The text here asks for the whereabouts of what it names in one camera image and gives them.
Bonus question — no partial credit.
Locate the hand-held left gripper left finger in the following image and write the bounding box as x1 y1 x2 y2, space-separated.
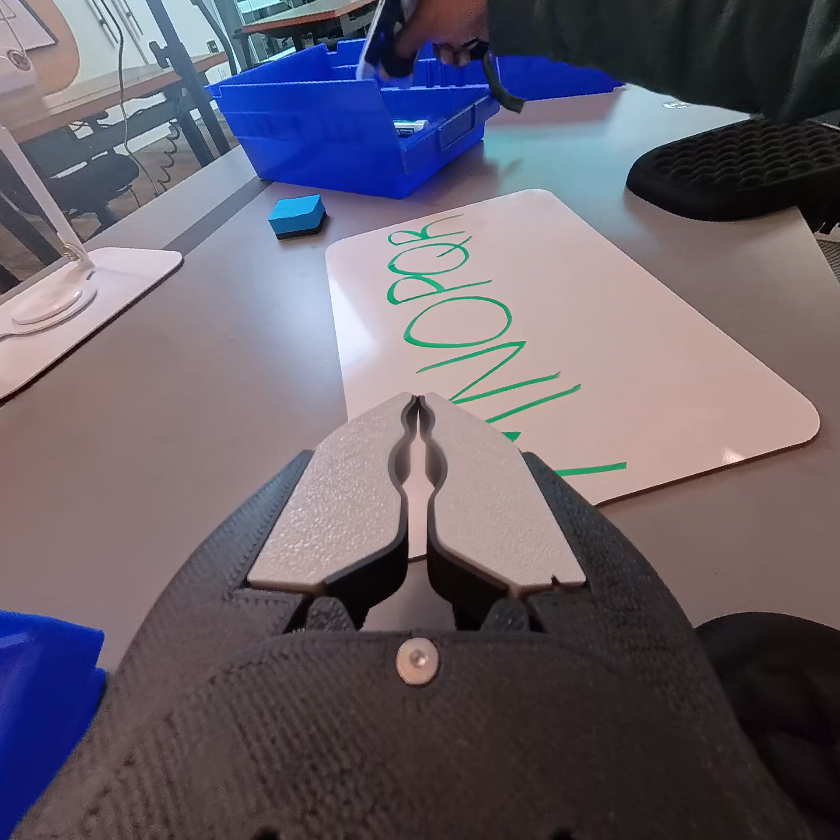
247 392 421 602

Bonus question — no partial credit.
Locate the wooden desk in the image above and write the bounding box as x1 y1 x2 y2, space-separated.
0 50 231 148

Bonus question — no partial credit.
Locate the small blue storage bin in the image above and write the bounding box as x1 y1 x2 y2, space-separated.
497 56 626 105

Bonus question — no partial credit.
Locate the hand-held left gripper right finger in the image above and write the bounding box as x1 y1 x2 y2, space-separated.
419 392 589 605

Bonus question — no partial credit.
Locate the black metal table leg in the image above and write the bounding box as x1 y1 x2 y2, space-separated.
142 0 237 165

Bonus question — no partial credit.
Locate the blue whiteboard eraser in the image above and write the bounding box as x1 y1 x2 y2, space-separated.
268 193 328 241

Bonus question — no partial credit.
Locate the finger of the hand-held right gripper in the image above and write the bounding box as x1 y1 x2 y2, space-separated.
361 0 421 80

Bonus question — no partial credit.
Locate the blue open-front storage bin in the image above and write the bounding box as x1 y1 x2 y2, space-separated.
0 609 109 840

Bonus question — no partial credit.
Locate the black mesh chair armrest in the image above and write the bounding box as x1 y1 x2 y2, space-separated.
626 116 840 224
696 611 840 840

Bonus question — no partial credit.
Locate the black office chair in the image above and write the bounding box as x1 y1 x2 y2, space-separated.
0 147 143 263

